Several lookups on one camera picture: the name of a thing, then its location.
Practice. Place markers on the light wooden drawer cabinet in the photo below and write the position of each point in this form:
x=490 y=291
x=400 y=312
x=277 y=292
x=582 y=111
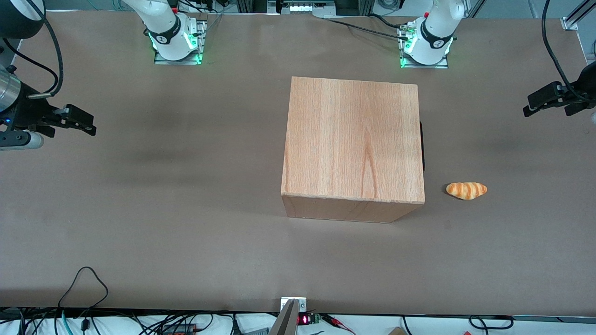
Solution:
x=349 y=139

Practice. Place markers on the grey plastic box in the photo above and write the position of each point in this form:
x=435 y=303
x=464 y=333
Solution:
x=256 y=331

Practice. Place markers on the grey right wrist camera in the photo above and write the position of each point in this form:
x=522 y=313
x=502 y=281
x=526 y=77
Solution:
x=23 y=140

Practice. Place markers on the aluminium frame profile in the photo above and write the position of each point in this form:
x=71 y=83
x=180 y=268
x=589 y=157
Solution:
x=570 y=23

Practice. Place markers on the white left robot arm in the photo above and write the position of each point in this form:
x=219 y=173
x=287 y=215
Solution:
x=435 y=32

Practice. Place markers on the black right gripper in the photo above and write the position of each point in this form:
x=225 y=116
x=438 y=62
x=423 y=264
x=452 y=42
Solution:
x=29 y=113

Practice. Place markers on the red LED display module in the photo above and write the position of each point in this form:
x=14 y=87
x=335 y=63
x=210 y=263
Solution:
x=303 y=319

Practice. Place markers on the striped toy bread roll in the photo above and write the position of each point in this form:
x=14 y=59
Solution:
x=465 y=190

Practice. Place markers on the orange black device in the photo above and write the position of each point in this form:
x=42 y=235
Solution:
x=179 y=330

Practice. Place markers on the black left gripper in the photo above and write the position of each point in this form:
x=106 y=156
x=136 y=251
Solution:
x=585 y=86

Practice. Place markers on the brown cardboard piece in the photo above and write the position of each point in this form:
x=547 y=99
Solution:
x=396 y=331

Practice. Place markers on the grey metal mount bar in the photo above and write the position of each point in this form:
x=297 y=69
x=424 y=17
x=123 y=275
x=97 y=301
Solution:
x=286 y=321

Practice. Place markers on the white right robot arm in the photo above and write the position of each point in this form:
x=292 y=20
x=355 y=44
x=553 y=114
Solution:
x=163 y=28

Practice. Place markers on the white power strip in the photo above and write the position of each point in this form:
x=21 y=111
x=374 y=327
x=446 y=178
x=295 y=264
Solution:
x=302 y=7

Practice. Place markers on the small aluminium bracket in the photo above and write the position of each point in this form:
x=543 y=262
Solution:
x=302 y=304

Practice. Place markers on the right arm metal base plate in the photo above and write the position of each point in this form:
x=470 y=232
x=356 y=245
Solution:
x=177 y=61

